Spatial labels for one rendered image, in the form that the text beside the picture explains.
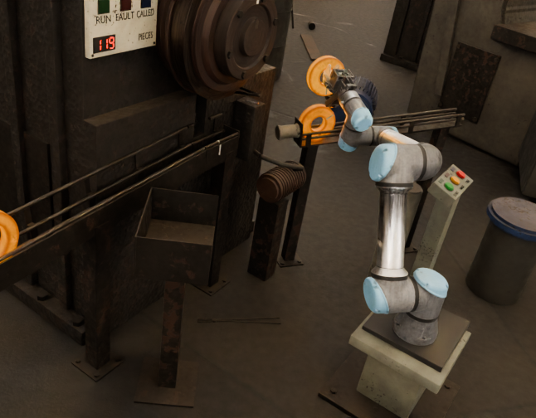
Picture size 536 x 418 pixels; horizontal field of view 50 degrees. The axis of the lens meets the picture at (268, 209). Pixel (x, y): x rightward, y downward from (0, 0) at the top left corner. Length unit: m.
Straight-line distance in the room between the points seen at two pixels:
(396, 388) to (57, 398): 1.14
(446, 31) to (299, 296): 2.57
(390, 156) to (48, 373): 1.36
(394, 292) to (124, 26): 1.13
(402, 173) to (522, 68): 2.58
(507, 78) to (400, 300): 2.71
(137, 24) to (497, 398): 1.85
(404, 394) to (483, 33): 2.90
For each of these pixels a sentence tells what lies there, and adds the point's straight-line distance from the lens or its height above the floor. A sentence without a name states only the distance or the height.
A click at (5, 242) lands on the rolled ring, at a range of 1.63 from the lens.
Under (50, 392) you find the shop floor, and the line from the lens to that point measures 2.13.
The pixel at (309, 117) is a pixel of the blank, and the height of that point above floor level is 0.74.
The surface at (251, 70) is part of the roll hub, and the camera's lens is 1.95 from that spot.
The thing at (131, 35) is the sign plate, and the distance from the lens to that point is 1.81.
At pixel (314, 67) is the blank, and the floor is 0.94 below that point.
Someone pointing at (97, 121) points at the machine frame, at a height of 0.87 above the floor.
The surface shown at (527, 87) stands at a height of 0.56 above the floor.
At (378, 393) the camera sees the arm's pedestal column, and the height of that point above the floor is 0.07.
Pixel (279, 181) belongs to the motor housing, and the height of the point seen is 0.52.
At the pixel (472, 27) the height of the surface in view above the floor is 0.80.
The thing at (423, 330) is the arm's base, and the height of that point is 0.38.
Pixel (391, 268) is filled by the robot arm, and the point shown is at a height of 0.58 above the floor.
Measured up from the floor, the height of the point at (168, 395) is 0.01.
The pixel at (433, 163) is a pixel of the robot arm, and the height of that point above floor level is 0.89.
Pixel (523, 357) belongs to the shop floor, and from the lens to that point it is 2.69.
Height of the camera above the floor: 1.61
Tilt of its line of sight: 31 degrees down
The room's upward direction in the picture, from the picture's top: 10 degrees clockwise
